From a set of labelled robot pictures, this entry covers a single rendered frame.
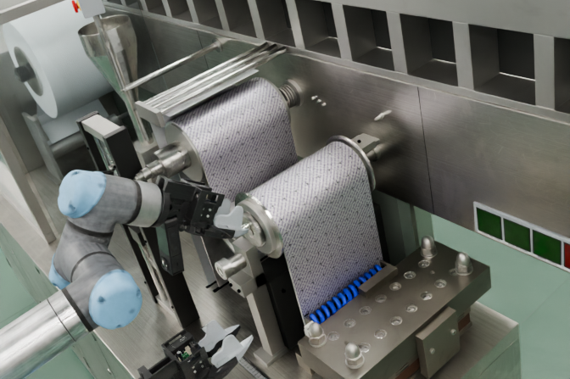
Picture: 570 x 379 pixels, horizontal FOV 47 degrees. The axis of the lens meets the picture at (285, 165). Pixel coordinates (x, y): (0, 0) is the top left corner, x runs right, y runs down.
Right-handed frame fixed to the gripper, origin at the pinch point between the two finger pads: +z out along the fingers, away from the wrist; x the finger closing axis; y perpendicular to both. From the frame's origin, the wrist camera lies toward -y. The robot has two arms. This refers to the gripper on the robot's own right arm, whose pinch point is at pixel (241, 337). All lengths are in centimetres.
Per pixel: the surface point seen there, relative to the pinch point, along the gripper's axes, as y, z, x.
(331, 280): -1.7, 22.9, -0.3
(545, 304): -109, 135, 24
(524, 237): 10, 45, -32
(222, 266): 10.4, 4.5, 8.4
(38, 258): -19, -15, 98
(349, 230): 6.9, 30.1, -0.3
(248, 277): 4.7, 8.8, 7.9
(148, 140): 9, 23, 76
